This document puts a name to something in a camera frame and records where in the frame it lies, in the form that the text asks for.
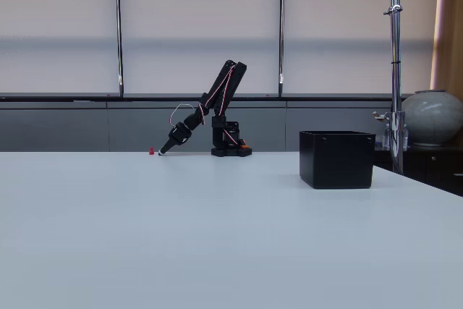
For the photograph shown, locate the black plastic box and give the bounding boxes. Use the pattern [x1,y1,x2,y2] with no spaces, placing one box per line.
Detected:
[299,130,376,190]

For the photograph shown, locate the dark window mullion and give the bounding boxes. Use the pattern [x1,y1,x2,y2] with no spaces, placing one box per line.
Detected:
[114,0,125,98]
[278,0,287,98]

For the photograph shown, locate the chrome stand pole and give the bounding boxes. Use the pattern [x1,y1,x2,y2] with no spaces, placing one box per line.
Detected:
[383,0,407,174]

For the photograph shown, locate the grey round ceramic vase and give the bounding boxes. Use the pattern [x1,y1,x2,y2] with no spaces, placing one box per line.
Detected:
[401,88,463,147]

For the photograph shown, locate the dark low cabinet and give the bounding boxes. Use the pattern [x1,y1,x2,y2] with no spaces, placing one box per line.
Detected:
[372,144,463,198]

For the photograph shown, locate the grey low wall cabinet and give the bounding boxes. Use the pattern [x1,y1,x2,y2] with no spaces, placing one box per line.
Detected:
[0,101,402,153]

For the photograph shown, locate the brown wooden wall panel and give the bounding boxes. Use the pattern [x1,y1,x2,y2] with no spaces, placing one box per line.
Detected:
[430,0,463,99]

